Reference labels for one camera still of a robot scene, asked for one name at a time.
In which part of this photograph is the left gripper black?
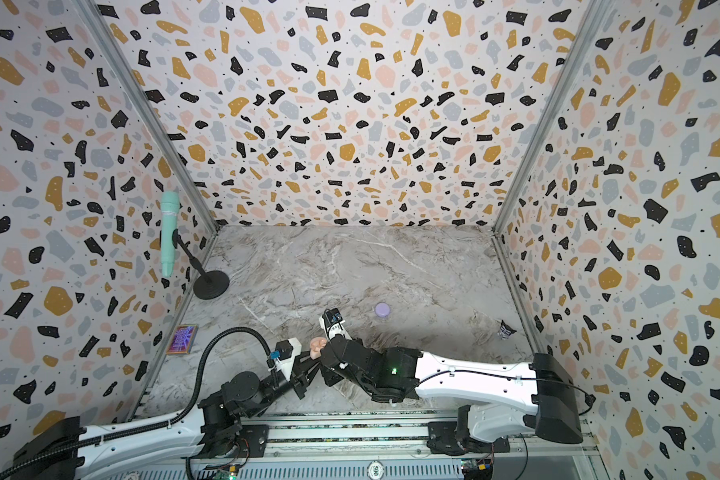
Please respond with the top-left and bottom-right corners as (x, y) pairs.
(247, 349), (325, 421)

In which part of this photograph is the pink earbud charging case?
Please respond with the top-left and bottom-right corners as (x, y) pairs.
(309, 337), (328, 359)

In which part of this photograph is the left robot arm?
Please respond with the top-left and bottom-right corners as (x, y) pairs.
(4, 351), (319, 479)

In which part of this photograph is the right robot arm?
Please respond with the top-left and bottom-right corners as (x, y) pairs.
(318, 335), (583, 447)

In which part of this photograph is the purple earbud charging case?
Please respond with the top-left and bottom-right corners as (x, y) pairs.
(374, 302), (391, 318)

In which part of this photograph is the black microphone stand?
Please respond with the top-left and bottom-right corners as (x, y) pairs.
(172, 230), (230, 300)

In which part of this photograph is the colourful card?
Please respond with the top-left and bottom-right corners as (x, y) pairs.
(167, 325), (198, 355)

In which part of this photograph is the small dark wrapper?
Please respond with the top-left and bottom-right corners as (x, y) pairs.
(498, 320), (516, 339)

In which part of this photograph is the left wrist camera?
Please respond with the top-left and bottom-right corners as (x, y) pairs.
(270, 338), (302, 380)

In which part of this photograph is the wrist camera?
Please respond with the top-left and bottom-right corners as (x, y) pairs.
(320, 308), (352, 340)
(270, 338), (302, 380)

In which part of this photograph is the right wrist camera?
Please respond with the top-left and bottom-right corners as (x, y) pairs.
(320, 308), (352, 340)

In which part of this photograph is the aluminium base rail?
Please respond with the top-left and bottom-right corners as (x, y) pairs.
(106, 410), (609, 479)

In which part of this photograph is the black corrugated cable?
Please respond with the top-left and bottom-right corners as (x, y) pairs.
(0, 326), (274, 480)

